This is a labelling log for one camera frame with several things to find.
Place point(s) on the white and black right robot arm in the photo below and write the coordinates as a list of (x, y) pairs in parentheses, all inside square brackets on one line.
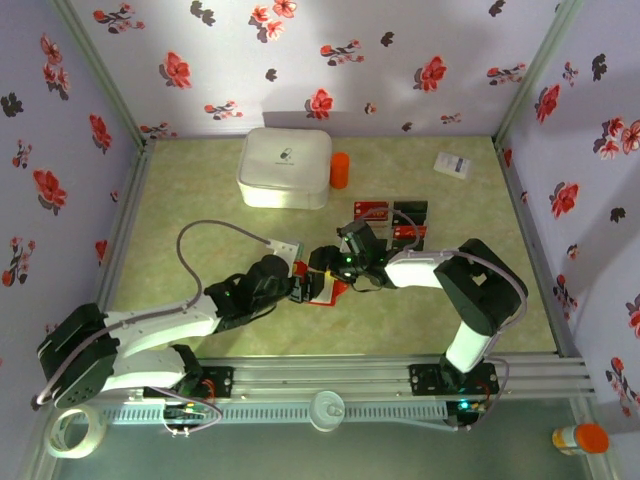
[(415, 272)]

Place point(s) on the red card holder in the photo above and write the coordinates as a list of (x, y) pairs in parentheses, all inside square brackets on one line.
[(322, 292)]

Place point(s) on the small white blue packet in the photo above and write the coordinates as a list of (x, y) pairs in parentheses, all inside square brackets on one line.
[(452, 164)]

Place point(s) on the white medicine case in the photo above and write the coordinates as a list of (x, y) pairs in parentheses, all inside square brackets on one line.
[(285, 167)]

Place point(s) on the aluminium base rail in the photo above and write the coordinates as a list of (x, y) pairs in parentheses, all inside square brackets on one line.
[(320, 377)]

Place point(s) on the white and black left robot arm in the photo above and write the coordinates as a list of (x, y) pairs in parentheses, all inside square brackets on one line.
[(165, 325)]

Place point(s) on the white round cap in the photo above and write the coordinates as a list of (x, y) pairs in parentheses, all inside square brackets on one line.
[(327, 410)]

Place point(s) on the aluminium frame post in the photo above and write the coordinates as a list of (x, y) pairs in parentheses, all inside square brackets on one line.
[(584, 415), (534, 75), (105, 75)]

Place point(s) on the aluminium frame side rail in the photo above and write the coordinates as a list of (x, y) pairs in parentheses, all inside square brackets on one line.
[(536, 250), (132, 200)]

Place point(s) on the clear tape roll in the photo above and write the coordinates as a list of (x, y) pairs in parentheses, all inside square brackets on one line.
[(52, 440)]

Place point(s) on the orange cylinder container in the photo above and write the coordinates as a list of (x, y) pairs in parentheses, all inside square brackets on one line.
[(340, 170)]

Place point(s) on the pill bottle with orange cap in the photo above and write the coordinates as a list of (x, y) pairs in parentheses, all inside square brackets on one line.
[(582, 440)]

